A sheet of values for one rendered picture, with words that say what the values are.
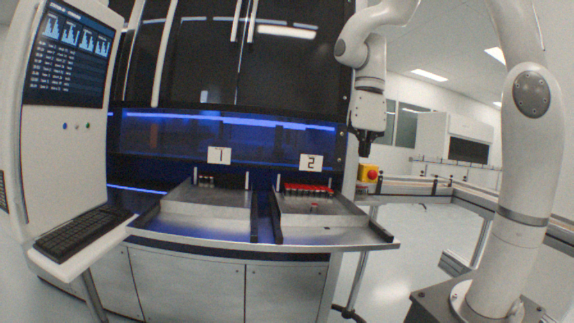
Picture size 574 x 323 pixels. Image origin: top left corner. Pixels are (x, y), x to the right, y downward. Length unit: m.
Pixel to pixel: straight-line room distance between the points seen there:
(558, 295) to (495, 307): 1.40
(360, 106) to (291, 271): 0.74
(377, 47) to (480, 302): 0.61
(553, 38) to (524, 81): 1.63
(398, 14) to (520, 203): 0.49
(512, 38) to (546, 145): 0.21
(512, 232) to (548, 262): 1.42
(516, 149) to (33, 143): 1.01
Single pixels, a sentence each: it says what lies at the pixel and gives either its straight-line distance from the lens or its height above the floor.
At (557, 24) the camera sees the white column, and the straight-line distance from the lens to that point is 2.02.
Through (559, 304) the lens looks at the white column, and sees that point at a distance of 1.87.
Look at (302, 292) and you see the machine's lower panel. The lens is 1.17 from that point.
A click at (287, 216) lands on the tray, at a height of 0.91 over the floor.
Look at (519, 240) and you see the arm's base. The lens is 0.43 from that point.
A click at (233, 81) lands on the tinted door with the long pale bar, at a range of 0.93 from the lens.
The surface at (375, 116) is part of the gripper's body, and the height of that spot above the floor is 1.19.
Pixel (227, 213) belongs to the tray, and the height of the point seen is 0.90.
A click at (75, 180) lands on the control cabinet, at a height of 0.93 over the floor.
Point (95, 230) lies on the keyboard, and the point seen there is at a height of 0.83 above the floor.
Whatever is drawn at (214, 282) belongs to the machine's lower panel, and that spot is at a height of 0.47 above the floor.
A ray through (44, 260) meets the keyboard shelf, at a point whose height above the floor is 0.80.
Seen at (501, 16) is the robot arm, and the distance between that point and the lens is 0.51.
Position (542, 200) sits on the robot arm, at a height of 1.08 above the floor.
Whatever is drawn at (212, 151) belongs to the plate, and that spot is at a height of 1.03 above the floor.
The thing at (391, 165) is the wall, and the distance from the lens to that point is 6.49.
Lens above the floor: 1.13
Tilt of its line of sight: 7 degrees down
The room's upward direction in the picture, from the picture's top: 6 degrees clockwise
